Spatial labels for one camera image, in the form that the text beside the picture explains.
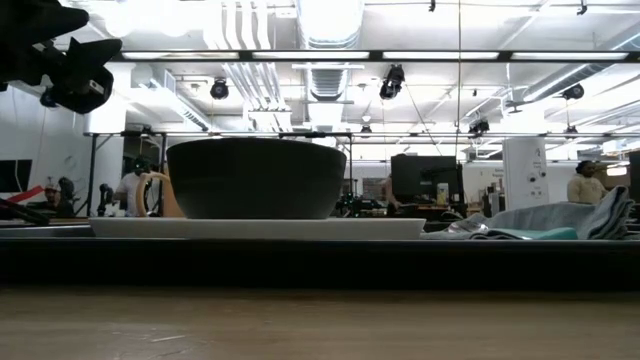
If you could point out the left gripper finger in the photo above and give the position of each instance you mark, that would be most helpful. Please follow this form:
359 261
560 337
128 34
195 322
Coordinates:
82 75

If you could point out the orange mug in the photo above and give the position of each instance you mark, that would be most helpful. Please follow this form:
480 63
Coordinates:
175 207

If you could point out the black bowl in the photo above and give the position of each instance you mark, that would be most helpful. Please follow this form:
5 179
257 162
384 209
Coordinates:
255 180

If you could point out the white round plate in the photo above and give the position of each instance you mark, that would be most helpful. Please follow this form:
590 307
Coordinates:
250 228

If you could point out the grey cloth napkin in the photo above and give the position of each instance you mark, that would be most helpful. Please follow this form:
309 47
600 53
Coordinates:
550 215

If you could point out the person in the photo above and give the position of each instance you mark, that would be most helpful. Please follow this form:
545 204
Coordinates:
127 190
585 187
52 205

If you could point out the red strip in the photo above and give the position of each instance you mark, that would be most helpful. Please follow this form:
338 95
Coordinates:
27 192

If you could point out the black slanted bar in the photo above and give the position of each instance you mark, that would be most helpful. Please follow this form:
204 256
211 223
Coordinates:
25 212

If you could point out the black computer monitor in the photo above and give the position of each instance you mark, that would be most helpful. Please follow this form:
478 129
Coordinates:
420 175

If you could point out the white round pillar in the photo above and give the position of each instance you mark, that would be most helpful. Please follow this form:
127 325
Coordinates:
525 170

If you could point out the black ceiling-hung camera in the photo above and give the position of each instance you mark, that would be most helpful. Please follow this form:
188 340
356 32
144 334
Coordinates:
219 90
479 126
47 100
573 91
391 82

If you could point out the black wall screen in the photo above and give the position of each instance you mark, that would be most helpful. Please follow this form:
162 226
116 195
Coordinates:
15 175

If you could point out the black aluminium rig frame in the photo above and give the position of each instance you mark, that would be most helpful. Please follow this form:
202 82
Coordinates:
505 56

